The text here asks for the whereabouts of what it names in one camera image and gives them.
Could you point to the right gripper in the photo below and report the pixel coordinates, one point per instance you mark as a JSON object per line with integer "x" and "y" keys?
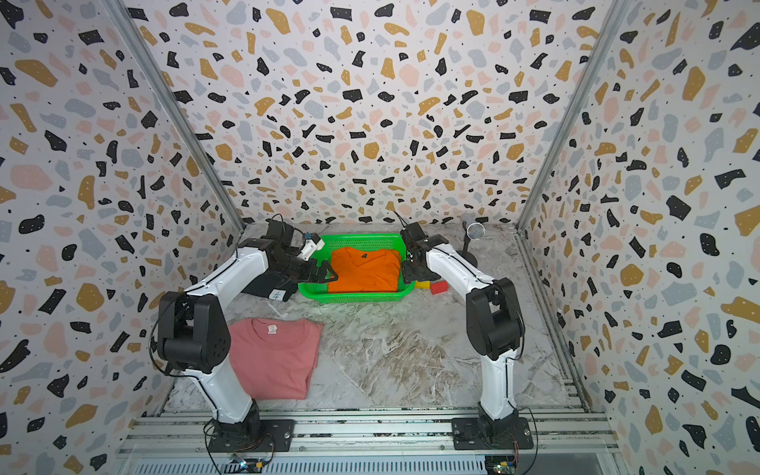
{"x": 407, "y": 275}

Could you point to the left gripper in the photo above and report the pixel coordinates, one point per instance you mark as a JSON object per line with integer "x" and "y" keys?
{"x": 313, "y": 275}

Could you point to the orange t-shirt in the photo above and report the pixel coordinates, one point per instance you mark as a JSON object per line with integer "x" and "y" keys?
{"x": 365, "y": 271}

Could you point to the green plastic basket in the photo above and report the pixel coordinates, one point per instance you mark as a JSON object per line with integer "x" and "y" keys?
{"x": 363, "y": 242}

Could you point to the pink t-shirt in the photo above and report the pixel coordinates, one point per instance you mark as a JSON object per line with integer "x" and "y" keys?
{"x": 275, "y": 360}

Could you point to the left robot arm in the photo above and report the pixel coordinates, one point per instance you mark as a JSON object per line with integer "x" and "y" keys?
{"x": 191, "y": 334}

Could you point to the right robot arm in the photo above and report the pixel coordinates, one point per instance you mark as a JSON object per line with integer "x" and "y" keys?
{"x": 494, "y": 321}

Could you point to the black folded t-shirt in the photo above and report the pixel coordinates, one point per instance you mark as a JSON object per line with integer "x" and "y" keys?
{"x": 267, "y": 281}

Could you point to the red block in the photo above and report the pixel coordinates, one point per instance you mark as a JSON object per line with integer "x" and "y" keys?
{"x": 439, "y": 287}

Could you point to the white paper label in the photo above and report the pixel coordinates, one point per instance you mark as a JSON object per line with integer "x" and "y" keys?
{"x": 277, "y": 294}

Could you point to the black stand with mirror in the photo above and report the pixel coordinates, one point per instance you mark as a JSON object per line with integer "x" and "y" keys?
{"x": 473, "y": 231}

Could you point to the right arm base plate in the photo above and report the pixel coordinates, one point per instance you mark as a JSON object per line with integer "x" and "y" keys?
{"x": 481, "y": 433}

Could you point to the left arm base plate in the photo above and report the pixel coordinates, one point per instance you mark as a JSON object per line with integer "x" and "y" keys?
{"x": 258, "y": 436}

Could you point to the aluminium rail frame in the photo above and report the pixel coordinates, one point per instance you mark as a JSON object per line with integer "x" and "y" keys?
{"x": 386, "y": 441}

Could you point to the right corner aluminium post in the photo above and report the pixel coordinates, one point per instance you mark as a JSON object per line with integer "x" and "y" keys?
{"x": 609, "y": 30}

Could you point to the corner aluminium post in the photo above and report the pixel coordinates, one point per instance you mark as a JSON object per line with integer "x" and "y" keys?
{"x": 141, "y": 50}
{"x": 609, "y": 30}

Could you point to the left corner aluminium post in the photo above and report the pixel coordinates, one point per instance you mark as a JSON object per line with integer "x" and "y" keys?
{"x": 141, "y": 50}

